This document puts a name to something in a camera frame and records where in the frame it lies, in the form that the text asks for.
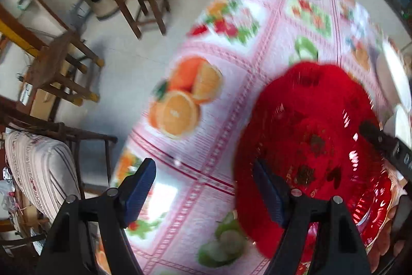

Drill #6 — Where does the wooden stool with yellow feet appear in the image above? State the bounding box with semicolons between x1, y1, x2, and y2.
24;31;105;106

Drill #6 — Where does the pink fruit pattern tablecloth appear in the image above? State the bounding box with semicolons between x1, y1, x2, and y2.
94;0;412;275

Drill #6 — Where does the striped chair cushion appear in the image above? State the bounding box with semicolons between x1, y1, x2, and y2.
5;130;81;222

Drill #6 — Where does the dark wooden chair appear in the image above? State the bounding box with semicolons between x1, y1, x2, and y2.
1;96;118;197

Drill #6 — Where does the white ceramic plate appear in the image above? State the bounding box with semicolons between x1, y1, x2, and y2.
383;104;411;147
376;41;411;113

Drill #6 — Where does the operator hand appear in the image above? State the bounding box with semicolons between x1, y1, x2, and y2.
367;203;408;274

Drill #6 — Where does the red scalloped plastic plate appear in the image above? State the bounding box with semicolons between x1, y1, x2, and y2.
233;62;392;257

